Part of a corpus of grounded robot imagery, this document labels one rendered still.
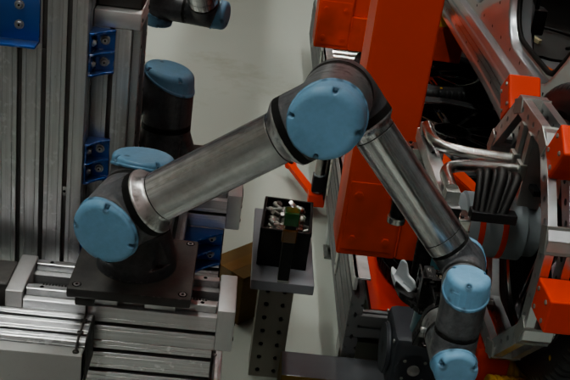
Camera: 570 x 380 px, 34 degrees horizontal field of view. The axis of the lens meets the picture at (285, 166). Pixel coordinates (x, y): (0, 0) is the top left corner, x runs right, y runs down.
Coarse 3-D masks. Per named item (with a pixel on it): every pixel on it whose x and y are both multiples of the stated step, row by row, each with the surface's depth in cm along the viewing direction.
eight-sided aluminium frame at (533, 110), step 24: (528, 96) 206; (504, 120) 216; (528, 120) 198; (552, 120) 196; (504, 144) 223; (552, 192) 181; (552, 216) 180; (552, 240) 178; (528, 288) 186; (504, 312) 218; (528, 312) 184; (504, 336) 198; (528, 336) 186; (552, 336) 186
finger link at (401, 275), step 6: (402, 264) 180; (396, 270) 182; (402, 270) 181; (408, 270) 179; (396, 276) 182; (402, 276) 181; (408, 276) 179; (402, 282) 181; (408, 282) 179; (414, 282) 178; (408, 288) 179; (414, 288) 178
